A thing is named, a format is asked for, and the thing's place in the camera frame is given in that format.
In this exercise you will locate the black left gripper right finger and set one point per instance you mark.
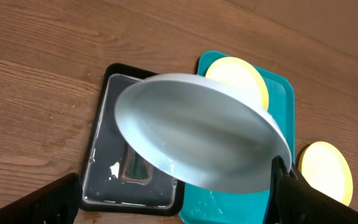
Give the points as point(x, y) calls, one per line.
point(293, 201)

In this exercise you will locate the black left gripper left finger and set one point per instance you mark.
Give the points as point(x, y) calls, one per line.
point(57, 202)

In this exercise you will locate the yellow-green plate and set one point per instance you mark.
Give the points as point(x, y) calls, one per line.
point(326, 170)
point(243, 77)

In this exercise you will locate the green brown sponge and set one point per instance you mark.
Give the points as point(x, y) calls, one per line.
point(136, 169)

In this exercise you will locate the light blue plate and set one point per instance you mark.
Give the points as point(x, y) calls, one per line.
point(201, 132)

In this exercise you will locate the black water tray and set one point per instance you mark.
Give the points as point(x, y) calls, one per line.
point(103, 188)

